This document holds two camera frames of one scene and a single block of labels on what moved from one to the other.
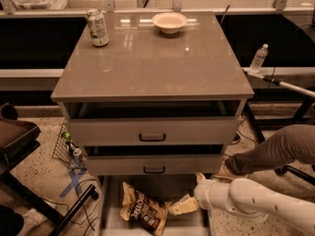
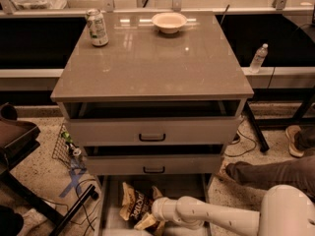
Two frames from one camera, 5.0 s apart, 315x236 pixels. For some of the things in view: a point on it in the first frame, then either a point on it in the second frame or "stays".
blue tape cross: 75,178 stays
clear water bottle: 259,58 stays
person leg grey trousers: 286,145 to 296,172
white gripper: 202,194 to 162,208
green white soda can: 97,28 stays
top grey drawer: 145,123 stays
